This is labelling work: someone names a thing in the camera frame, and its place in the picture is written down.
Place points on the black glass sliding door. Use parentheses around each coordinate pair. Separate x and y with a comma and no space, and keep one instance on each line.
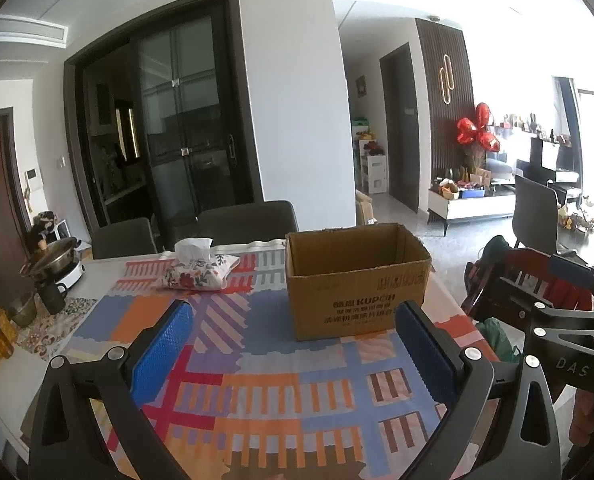
(192,110)

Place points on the cardboard box on floor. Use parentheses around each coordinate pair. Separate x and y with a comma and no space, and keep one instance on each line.
(364,207)

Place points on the white induction cooker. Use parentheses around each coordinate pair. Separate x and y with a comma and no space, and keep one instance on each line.
(72,275)

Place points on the floral tissue pack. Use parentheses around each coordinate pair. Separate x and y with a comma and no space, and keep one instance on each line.
(197,272)

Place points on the grey sofa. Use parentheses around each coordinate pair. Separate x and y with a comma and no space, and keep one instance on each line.
(502,167)

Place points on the black piano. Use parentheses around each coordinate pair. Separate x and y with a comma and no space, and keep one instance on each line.
(544,157)

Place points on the red foil balloons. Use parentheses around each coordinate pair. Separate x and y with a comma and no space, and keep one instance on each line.
(469,130)

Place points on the white intercom panel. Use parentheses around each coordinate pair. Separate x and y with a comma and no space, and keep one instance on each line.
(32,180)

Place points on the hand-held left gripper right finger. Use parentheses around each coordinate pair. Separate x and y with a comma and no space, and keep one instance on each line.
(422,350)

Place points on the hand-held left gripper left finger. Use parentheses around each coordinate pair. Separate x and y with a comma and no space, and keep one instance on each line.
(162,355)

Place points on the dark wooden door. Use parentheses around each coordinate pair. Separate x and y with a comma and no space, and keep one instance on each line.
(402,135)

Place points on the metal cooking pot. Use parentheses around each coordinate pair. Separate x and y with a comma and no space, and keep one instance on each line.
(57,255)

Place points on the white TV console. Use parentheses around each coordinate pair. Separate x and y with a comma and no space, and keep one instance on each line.
(472,205)

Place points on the clear glass cup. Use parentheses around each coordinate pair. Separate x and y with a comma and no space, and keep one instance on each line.
(24,312)

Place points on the gold wall ornament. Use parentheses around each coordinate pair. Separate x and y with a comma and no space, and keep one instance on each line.
(439,80)

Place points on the black mug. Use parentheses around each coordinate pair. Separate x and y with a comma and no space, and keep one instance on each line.
(52,297)

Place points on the cardboard box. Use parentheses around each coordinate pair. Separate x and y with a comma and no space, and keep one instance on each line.
(364,207)
(347,305)

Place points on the green plastic bag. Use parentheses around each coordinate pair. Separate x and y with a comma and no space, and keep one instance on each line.
(499,340)

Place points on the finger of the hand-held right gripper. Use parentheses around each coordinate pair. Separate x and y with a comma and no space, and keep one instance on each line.
(577,267)
(537,310)

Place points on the red wooden chair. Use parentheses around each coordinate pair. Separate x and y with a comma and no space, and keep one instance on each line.
(519,262)

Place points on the floral placemat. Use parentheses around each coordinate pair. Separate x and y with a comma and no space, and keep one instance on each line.
(52,330)

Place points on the white ceiling air vent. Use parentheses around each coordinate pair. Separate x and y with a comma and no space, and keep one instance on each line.
(27,35)

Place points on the dark grey dining chair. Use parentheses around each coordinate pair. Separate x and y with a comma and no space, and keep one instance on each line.
(534,210)
(247,225)
(124,240)

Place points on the brown entrance door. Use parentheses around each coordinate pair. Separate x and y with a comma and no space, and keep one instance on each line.
(7,170)

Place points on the white storage shelf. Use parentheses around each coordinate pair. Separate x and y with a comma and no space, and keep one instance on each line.
(377,175)

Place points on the colourful patterned table mat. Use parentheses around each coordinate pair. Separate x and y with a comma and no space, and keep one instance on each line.
(277,385)

